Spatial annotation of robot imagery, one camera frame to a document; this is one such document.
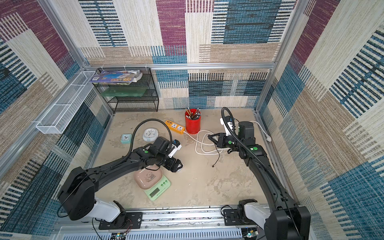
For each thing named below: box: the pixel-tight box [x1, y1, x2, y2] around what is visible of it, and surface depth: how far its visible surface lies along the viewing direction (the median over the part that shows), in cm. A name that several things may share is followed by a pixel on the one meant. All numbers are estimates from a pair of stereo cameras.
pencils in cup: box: [185, 107, 202, 120], surface depth 100 cm
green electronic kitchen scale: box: [143, 174, 171, 201], surface depth 83 cm
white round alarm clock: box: [142, 128, 159, 142], surface depth 104 cm
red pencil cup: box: [185, 108, 201, 135], surface depth 101 cm
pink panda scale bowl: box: [133, 164, 163, 190], surface depth 85 cm
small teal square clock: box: [120, 134, 133, 144], surface depth 104 cm
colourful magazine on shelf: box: [89, 70, 143, 85], surface depth 83 cm
